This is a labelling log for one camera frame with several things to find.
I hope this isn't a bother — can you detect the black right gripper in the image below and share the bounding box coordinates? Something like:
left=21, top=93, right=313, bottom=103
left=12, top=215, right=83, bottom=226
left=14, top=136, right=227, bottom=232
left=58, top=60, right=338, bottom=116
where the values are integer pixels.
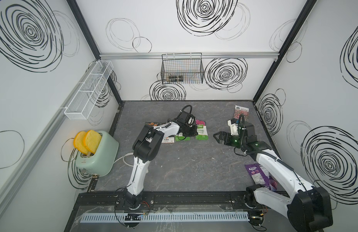
left=214, top=130, right=246, bottom=148

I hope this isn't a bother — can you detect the impatiens seed packet green white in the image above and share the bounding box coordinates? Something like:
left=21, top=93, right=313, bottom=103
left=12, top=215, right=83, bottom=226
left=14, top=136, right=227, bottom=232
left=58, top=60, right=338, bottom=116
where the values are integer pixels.
left=175, top=133, right=190, bottom=142

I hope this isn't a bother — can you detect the marigold seed packet orange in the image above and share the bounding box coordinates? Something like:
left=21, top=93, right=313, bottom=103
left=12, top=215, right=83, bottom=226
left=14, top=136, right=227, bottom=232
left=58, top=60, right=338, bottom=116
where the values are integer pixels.
left=162, top=137, right=175, bottom=144

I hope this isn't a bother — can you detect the red flower seed packet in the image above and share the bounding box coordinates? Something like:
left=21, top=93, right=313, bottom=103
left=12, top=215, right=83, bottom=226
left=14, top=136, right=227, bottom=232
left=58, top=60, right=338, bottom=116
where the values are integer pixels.
left=233, top=105, right=249, bottom=121

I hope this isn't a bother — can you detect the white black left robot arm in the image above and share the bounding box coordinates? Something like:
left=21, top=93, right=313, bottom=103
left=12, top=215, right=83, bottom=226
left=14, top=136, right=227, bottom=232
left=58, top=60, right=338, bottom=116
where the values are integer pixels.
left=123, top=104, right=198, bottom=209

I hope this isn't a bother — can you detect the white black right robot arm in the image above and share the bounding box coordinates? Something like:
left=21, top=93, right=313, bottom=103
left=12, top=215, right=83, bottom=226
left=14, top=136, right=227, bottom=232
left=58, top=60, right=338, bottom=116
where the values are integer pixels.
left=213, top=114, right=333, bottom=232

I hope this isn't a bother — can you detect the purple seed packet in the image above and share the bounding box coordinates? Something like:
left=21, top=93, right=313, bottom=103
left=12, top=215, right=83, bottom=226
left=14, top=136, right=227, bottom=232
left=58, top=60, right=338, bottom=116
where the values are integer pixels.
left=245, top=163, right=277, bottom=191

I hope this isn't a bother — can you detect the small item in basket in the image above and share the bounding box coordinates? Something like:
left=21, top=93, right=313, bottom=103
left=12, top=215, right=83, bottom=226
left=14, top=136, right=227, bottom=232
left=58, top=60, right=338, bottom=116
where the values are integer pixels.
left=167, top=75, right=184, bottom=83

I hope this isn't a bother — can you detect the mint green toaster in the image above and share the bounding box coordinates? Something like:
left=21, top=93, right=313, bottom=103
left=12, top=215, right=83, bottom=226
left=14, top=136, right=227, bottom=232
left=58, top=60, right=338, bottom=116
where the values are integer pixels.
left=75, top=130, right=119, bottom=177

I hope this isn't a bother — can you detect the yellow toast slice front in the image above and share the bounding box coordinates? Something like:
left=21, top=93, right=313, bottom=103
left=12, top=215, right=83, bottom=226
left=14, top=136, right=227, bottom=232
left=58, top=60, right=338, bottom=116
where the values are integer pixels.
left=82, top=130, right=102, bottom=154

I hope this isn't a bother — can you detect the yellow toast slice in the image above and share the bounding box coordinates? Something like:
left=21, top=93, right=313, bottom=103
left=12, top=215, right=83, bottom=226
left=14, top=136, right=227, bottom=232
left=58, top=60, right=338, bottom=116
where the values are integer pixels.
left=73, top=131, right=89, bottom=155
left=82, top=130, right=102, bottom=154

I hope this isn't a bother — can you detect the yellow toast slice back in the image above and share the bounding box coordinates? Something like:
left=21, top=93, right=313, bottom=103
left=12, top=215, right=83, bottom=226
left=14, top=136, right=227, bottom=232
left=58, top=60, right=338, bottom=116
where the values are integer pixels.
left=73, top=131, right=89, bottom=155

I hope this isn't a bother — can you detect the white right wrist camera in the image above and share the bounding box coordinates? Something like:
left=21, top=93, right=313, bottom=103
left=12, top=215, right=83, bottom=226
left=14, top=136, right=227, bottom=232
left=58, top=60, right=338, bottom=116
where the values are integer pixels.
left=227, top=119, right=239, bottom=136

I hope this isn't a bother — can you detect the black wire wall basket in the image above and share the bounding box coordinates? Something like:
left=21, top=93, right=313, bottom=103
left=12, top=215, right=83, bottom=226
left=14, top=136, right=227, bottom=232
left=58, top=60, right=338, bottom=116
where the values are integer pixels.
left=160, top=58, right=205, bottom=84

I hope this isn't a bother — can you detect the white power cable with plug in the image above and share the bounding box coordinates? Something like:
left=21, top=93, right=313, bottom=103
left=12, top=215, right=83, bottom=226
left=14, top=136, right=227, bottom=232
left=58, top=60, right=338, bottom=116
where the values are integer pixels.
left=113, top=152, right=136, bottom=168

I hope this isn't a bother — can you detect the white slotted cable duct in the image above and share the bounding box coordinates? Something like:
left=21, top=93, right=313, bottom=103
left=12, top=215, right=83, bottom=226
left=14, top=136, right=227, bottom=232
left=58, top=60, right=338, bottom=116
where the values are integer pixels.
left=80, top=212, right=249, bottom=224

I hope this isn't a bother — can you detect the white wire wall shelf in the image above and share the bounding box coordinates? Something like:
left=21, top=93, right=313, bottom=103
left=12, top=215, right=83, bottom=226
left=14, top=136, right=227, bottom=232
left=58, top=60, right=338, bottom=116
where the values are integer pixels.
left=64, top=60, right=113, bottom=120

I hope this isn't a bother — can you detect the aluminium wall rail back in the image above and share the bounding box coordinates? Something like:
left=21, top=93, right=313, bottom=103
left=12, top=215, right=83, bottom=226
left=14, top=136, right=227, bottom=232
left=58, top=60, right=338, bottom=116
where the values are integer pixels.
left=100, top=52, right=279, bottom=60

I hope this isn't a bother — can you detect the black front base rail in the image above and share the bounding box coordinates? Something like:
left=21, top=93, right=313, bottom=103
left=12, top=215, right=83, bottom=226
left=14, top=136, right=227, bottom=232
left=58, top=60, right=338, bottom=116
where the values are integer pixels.
left=76, top=190, right=310, bottom=211

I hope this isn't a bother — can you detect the black corner frame post right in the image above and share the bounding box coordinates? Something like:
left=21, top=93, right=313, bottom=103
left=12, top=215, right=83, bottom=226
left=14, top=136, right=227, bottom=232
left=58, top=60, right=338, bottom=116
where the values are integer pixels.
left=253, top=0, right=317, bottom=104

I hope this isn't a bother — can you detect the black corner frame post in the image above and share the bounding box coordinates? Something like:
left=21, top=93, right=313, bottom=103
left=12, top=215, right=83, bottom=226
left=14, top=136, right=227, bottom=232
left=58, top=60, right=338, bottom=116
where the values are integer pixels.
left=253, top=0, right=317, bottom=104
left=66, top=0, right=124, bottom=106

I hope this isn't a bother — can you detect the black corner frame post left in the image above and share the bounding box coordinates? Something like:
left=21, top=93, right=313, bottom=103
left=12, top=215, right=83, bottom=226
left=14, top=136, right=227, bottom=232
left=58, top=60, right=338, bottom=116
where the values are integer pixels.
left=66, top=0, right=124, bottom=106

